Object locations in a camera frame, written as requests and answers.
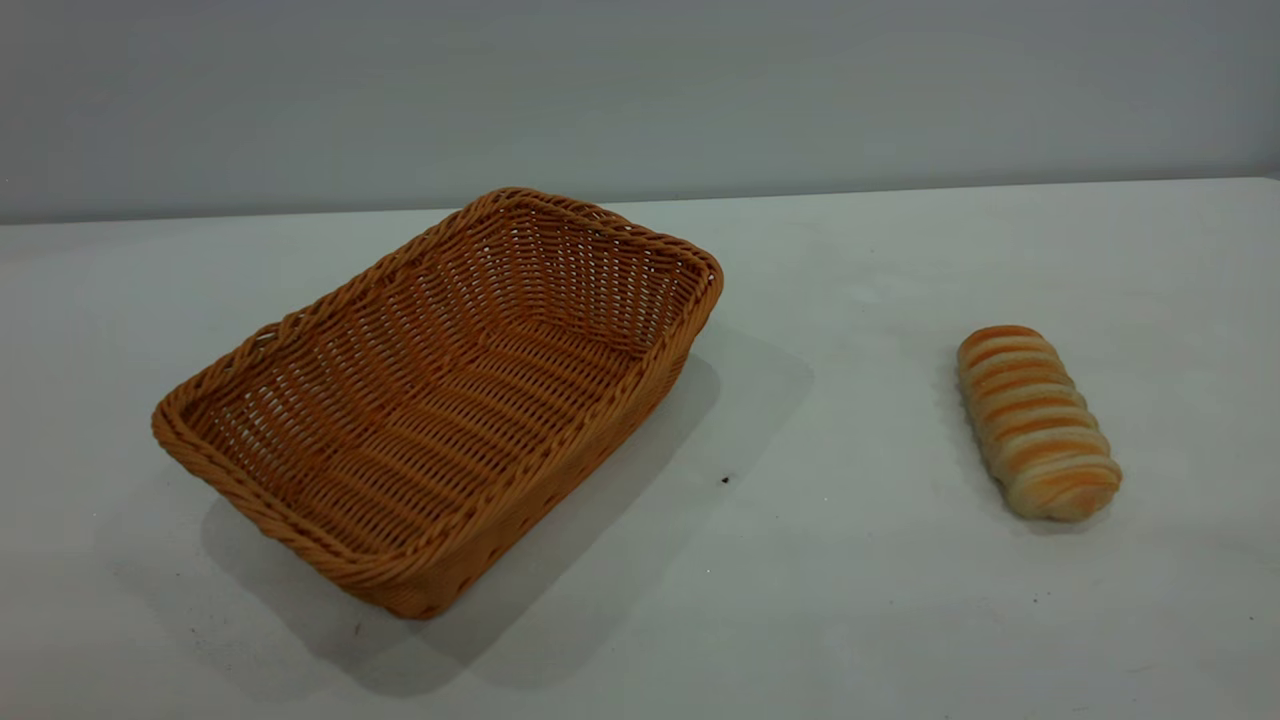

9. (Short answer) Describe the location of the striped bread roll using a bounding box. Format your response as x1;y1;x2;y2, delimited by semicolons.
956;325;1123;522

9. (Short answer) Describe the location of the orange woven wicker basket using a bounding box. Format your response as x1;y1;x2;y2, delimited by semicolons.
151;187;724;620

